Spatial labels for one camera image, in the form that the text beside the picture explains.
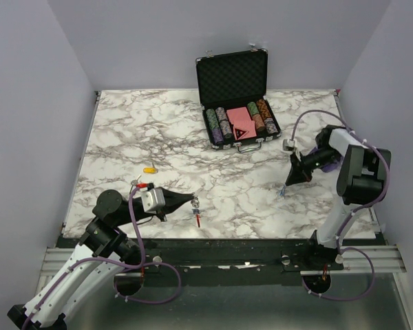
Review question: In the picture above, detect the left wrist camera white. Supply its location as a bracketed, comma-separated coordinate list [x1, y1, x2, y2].
[140, 188, 165, 213]

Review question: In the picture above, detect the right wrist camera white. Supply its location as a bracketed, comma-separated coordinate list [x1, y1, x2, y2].
[282, 139, 297, 153]

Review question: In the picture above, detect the pink playing card deck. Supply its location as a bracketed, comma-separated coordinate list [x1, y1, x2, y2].
[226, 107, 255, 134]

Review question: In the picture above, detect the black poker chip case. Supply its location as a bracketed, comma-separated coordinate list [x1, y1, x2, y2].
[195, 48, 282, 153]

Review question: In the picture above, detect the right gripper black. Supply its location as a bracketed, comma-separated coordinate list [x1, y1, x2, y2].
[286, 147, 340, 186]

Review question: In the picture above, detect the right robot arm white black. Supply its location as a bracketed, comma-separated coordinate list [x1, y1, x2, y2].
[285, 125, 392, 270]

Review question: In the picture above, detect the yellow key tag with key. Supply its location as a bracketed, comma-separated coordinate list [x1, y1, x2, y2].
[142, 162, 158, 175]

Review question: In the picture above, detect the black mounting rail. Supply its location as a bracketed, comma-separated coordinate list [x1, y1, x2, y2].
[99, 236, 345, 288]

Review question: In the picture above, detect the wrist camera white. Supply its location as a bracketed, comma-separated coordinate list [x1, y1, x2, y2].
[140, 188, 165, 213]
[282, 139, 297, 153]

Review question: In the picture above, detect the purple box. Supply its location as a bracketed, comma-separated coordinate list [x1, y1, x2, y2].
[309, 146, 343, 173]

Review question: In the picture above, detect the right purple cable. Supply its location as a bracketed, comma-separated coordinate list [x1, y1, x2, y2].
[290, 109, 392, 300]

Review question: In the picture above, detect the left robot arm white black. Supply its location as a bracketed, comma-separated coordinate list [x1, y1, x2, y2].
[8, 184, 195, 329]

